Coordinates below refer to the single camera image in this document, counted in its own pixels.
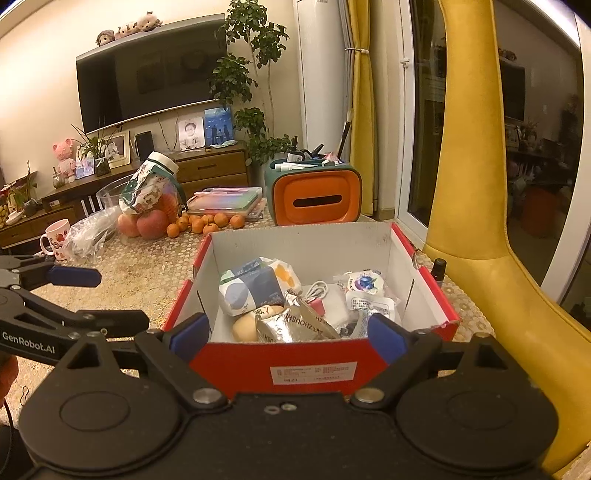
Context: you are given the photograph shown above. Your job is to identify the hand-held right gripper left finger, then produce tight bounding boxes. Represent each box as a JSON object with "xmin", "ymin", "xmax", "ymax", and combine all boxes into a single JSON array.
[{"xmin": 58, "ymin": 313, "xmax": 229, "ymax": 411}]

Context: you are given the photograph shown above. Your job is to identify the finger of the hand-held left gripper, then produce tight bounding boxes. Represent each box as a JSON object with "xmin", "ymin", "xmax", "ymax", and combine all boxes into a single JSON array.
[
  {"xmin": 0, "ymin": 288, "xmax": 151, "ymax": 340},
  {"xmin": 0, "ymin": 256, "xmax": 102, "ymax": 291}
]

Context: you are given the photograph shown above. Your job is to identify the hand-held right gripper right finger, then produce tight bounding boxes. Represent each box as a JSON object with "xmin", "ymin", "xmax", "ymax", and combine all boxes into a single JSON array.
[{"xmin": 355, "ymin": 313, "xmax": 529, "ymax": 409}]

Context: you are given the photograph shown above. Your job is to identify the blueberry print snack packet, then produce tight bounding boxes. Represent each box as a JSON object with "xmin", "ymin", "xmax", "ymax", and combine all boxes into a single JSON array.
[{"xmin": 344, "ymin": 270, "xmax": 400, "ymax": 324}]

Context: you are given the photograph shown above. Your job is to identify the red cardboard box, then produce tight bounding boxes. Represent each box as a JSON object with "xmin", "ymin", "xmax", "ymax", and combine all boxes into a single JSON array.
[{"xmin": 161, "ymin": 220, "xmax": 462, "ymax": 398}]

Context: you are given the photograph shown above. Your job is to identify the white blue tissue pack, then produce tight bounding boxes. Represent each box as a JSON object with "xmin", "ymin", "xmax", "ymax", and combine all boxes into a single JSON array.
[{"xmin": 218, "ymin": 257, "xmax": 303, "ymax": 317}]

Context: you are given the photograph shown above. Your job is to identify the white cable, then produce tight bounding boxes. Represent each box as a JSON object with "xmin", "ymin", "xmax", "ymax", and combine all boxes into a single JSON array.
[{"xmin": 300, "ymin": 279, "xmax": 352, "ymax": 326}]

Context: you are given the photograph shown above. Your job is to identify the silver foil packet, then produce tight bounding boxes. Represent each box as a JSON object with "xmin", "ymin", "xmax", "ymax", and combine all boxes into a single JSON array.
[{"xmin": 255, "ymin": 290, "xmax": 342, "ymax": 343}]

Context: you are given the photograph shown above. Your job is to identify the white strawberry mug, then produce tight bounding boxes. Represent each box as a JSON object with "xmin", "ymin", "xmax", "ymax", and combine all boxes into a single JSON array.
[{"xmin": 39, "ymin": 219, "xmax": 72, "ymax": 261}]

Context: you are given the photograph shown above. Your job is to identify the clear plastic bag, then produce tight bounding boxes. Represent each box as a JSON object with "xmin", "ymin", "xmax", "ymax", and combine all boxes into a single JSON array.
[{"xmin": 62, "ymin": 205, "xmax": 123, "ymax": 264}]

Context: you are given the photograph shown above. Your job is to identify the small potted plant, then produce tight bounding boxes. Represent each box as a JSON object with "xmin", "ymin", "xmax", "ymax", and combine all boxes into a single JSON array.
[{"xmin": 9, "ymin": 161, "xmax": 40, "ymax": 217}]

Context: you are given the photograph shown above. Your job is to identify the row of small tangerines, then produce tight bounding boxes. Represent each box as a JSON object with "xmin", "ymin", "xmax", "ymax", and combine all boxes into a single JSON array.
[{"xmin": 166, "ymin": 212, "xmax": 246, "ymax": 238}]

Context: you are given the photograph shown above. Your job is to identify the pink bear toy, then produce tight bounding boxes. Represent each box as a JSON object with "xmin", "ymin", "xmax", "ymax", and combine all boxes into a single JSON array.
[{"xmin": 52, "ymin": 137, "xmax": 77, "ymax": 183}]

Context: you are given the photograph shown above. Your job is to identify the white green snack bag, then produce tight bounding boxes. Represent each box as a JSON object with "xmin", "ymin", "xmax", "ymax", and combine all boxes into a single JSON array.
[{"xmin": 119, "ymin": 151, "xmax": 180, "ymax": 217}]

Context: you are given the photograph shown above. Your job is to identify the small potted orchid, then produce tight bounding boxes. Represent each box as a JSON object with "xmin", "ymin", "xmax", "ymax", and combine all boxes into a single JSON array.
[{"xmin": 71, "ymin": 117, "xmax": 114, "ymax": 177}]

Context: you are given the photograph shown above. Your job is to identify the yellow chair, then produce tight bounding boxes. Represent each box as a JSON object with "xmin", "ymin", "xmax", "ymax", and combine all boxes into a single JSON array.
[{"xmin": 422, "ymin": 0, "xmax": 591, "ymax": 480}]

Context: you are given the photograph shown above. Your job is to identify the framed photo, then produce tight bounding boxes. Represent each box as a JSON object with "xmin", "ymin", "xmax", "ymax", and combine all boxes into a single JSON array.
[{"xmin": 99, "ymin": 130, "xmax": 131, "ymax": 168}]

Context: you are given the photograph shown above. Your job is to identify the pastel plastic box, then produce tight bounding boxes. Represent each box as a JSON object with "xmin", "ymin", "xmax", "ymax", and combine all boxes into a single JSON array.
[{"xmin": 187, "ymin": 187, "xmax": 266, "ymax": 220}]

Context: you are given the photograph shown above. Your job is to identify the black speaker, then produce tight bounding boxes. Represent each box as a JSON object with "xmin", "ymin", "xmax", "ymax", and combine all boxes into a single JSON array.
[{"xmin": 135, "ymin": 130, "xmax": 155, "ymax": 162}]

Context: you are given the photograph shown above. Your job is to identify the green orange tissue box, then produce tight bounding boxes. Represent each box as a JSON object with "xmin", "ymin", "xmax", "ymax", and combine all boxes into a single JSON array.
[{"xmin": 264, "ymin": 157, "xmax": 363, "ymax": 227}]

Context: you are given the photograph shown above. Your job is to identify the wooden cabinet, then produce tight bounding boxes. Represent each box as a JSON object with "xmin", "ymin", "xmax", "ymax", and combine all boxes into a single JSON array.
[{"xmin": 0, "ymin": 141, "xmax": 252, "ymax": 250}]

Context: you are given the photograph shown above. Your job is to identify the portrait sketch picture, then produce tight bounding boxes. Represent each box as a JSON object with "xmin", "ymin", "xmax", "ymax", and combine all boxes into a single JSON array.
[{"xmin": 178, "ymin": 117, "xmax": 205, "ymax": 151}]

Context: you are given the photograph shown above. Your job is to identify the bunch of tubes and pens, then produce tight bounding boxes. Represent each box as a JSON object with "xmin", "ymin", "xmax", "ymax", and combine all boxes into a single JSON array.
[{"xmin": 270, "ymin": 136, "xmax": 347, "ymax": 169}]

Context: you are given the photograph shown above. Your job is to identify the blue picture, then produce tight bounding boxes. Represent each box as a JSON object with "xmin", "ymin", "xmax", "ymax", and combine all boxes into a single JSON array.
[{"xmin": 203, "ymin": 107, "xmax": 234, "ymax": 146}]

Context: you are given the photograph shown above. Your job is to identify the black television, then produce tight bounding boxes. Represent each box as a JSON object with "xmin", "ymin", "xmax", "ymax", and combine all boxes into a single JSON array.
[{"xmin": 75, "ymin": 13, "xmax": 229, "ymax": 136}]

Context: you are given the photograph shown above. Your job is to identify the glass balcony door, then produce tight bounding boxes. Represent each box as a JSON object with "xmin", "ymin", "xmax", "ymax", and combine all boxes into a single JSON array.
[{"xmin": 399, "ymin": 0, "xmax": 591, "ymax": 319}]

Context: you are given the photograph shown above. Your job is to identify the yellow curtain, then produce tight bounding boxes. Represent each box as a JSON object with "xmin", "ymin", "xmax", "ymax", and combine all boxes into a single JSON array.
[{"xmin": 346, "ymin": 0, "xmax": 379, "ymax": 217}]

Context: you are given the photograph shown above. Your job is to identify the tall potted plant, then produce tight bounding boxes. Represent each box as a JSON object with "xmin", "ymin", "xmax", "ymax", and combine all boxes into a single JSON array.
[{"xmin": 208, "ymin": 0, "xmax": 296, "ymax": 167}]

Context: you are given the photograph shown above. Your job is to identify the white standing air conditioner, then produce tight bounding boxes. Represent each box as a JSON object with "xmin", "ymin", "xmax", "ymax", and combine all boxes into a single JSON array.
[{"xmin": 293, "ymin": 0, "xmax": 356, "ymax": 160}]

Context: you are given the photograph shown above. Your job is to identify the black cable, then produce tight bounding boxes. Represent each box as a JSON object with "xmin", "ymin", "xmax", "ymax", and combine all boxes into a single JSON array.
[{"xmin": 0, "ymin": 388, "xmax": 28, "ymax": 462}]

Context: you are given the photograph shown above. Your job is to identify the leaning black handle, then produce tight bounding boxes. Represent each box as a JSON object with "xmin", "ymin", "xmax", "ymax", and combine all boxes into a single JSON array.
[{"xmin": 337, "ymin": 121, "xmax": 354, "ymax": 160}]

